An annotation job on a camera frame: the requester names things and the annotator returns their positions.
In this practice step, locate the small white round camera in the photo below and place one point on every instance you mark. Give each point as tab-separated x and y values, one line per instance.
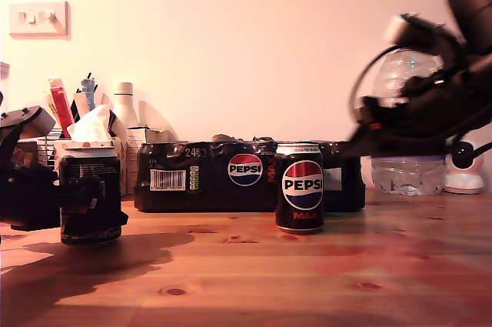
463	184

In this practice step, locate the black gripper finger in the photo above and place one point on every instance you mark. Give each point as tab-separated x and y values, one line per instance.
380	142
88	204

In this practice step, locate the black Pepsi Max multipack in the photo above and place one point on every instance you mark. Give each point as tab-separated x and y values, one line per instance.
184	196

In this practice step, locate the small white carton box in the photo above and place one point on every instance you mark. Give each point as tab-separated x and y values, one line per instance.
132	142

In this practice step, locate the large clear water bottle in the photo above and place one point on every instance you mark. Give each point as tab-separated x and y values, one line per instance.
407	177

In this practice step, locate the black Pepsi Max can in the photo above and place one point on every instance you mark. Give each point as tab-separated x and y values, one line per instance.
299	188
88	165

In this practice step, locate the white slim bottle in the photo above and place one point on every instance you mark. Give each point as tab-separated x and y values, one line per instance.
123	104

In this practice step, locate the gingerbread print tissue box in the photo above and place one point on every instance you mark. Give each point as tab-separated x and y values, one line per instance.
123	165

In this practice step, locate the red snack packet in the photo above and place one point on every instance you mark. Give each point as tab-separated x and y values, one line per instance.
60	107

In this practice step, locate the white wall light switch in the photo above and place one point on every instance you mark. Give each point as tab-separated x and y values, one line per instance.
38	19

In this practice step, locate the cream paper packet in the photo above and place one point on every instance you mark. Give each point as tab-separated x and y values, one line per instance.
54	82

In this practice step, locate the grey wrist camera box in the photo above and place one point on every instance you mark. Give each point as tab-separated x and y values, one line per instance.
396	29
44	121

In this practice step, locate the white paper tissue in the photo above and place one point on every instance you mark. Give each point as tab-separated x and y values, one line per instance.
90	127

